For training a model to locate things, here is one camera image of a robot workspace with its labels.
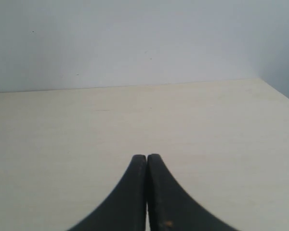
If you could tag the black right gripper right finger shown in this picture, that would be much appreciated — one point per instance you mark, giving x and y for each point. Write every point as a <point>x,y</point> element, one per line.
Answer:
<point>170,207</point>

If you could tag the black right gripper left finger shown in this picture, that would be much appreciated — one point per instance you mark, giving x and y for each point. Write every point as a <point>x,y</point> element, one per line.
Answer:
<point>125,207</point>

